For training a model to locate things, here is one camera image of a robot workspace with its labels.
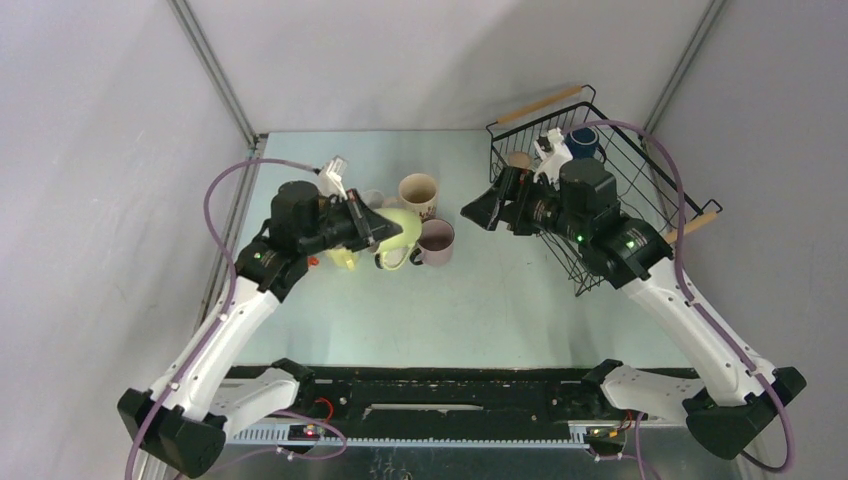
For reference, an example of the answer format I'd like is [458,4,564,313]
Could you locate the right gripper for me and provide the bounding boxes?
[460,166,588,246]

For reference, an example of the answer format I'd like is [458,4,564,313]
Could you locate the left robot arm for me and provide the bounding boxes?
[117,180,403,479]

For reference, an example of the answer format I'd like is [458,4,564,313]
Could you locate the lilac mug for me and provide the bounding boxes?
[409,218,455,267]

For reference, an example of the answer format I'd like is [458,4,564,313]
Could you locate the small white cup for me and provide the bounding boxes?
[361,190,386,210]

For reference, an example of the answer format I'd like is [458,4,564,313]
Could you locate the dark blue mug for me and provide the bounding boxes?
[565,127,607,162]

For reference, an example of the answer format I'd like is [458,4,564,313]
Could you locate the white ribbed cup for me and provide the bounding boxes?
[507,151,533,170]

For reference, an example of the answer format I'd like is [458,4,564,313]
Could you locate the yellow mug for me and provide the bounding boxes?
[325,247,359,271]

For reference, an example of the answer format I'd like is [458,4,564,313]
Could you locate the floral patterned mug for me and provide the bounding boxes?
[398,173,439,220]

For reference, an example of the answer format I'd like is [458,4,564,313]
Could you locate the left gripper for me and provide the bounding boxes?
[299,190,402,257]

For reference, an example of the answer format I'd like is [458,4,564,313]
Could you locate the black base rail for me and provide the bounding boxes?
[253,362,649,444]

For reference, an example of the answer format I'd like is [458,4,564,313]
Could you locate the light green mug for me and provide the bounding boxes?
[374,207,422,271]

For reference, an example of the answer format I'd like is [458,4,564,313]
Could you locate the black wire dish rack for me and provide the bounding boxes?
[486,84,722,295]

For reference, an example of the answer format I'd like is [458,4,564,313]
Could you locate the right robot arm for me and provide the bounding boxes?
[460,158,806,460]

